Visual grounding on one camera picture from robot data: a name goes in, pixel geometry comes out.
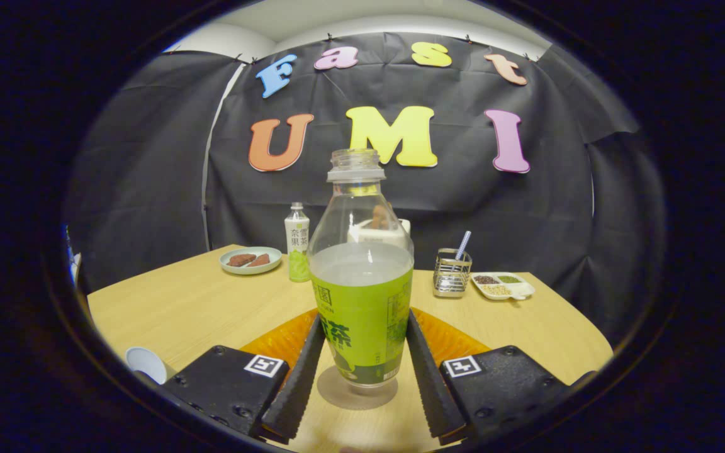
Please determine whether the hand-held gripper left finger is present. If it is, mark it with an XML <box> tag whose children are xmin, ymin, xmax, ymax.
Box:
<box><xmin>161</xmin><ymin>311</ymin><xmax>327</xmax><ymax>441</ymax></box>

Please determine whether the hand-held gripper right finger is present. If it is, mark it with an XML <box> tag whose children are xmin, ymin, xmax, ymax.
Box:
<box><xmin>405</xmin><ymin>308</ymin><xmax>571</xmax><ymax>441</ymax></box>

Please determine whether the round brown coaster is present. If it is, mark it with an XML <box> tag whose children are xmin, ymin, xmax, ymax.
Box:
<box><xmin>317</xmin><ymin>365</ymin><xmax>399</xmax><ymax>411</ymax></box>

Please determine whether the green label juice bottle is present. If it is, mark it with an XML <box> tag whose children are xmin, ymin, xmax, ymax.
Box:
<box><xmin>307</xmin><ymin>148</ymin><xmax>415</xmax><ymax>388</ymax></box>

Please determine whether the pale blue cup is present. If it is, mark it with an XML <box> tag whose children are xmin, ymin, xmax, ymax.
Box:
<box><xmin>125</xmin><ymin>346</ymin><xmax>168</xmax><ymax>385</ymax></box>

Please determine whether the small white green bottle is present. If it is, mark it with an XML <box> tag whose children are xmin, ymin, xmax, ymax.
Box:
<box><xmin>284</xmin><ymin>202</ymin><xmax>311</xmax><ymax>283</ymax></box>

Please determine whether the wooden table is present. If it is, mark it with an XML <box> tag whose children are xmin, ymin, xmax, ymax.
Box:
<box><xmin>87</xmin><ymin>244</ymin><xmax>615</xmax><ymax>453</ymax></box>

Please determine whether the pale green plate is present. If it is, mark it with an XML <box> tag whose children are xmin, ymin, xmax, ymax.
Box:
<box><xmin>220</xmin><ymin>246</ymin><xmax>283</xmax><ymax>276</ymax></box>

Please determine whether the white divided dish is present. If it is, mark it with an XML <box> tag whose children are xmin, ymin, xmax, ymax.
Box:
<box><xmin>470</xmin><ymin>271</ymin><xmax>536</xmax><ymax>301</ymax></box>

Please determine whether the white toaster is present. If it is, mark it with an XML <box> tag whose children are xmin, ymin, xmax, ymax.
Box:
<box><xmin>347</xmin><ymin>204</ymin><xmax>412</xmax><ymax>249</ymax></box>

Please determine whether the metal wire mesh holder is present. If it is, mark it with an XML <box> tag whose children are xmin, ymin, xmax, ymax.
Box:
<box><xmin>432</xmin><ymin>248</ymin><xmax>473</xmax><ymax>298</ymax></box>

